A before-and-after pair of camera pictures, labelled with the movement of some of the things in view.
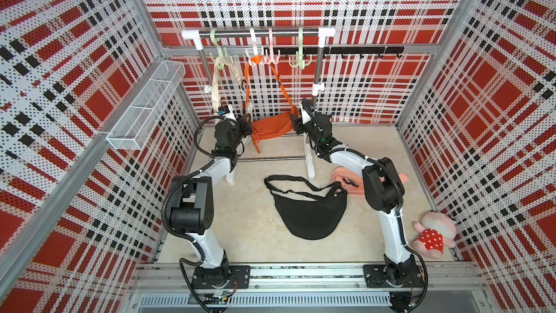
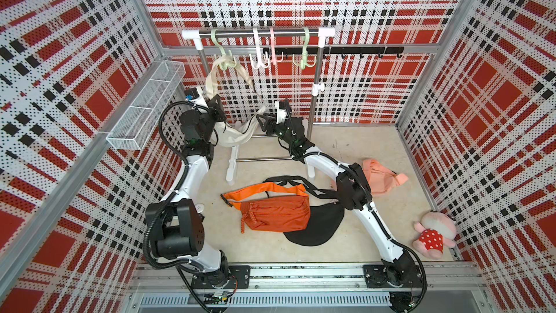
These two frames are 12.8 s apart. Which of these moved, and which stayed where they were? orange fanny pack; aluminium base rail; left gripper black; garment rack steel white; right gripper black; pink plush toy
Moved: orange fanny pack; left gripper black; right gripper black
Stayed: pink plush toy; garment rack steel white; aluminium base rail
